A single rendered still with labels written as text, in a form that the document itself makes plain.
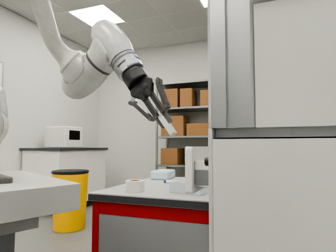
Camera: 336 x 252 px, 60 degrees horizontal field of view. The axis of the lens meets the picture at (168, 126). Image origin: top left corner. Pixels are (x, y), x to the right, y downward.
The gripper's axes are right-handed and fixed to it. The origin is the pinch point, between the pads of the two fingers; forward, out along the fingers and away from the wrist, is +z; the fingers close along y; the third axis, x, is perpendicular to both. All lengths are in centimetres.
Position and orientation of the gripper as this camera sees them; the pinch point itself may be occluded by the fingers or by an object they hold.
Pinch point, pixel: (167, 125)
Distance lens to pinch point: 85.8
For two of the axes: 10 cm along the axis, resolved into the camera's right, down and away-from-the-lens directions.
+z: 5.4, 8.0, -2.7
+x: 3.7, 0.7, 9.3
